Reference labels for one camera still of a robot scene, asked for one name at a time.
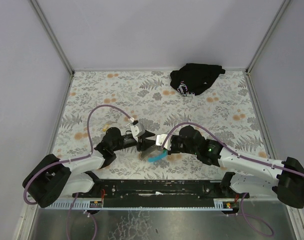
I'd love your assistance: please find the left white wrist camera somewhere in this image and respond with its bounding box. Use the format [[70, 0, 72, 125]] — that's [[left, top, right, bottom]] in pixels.
[[130, 120, 145, 138]]

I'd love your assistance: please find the floral table mat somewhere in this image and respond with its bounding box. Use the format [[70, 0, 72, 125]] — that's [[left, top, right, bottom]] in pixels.
[[43, 69, 284, 181]]

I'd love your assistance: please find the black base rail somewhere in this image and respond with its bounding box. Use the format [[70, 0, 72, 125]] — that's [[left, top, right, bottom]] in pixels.
[[78, 179, 242, 200]]

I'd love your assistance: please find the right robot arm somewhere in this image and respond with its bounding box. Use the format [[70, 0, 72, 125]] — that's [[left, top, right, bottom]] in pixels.
[[161, 123, 304, 209]]

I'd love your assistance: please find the grey keyring with blue handle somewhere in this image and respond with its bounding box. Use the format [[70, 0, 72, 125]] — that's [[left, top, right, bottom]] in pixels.
[[139, 145, 167, 163]]

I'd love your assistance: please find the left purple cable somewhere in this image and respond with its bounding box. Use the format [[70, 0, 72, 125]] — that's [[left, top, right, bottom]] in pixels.
[[23, 104, 136, 240]]

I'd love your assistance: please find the white cable duct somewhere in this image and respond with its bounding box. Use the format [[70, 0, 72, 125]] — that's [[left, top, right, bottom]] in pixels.
[[46, 196, 239, 212]]

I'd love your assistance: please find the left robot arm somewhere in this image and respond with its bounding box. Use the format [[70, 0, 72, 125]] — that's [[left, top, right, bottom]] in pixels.
[[22, 126, 155, 208]]

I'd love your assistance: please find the black cloth bag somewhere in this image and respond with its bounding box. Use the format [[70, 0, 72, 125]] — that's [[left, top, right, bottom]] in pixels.
[[170, 63, 225, 97]]

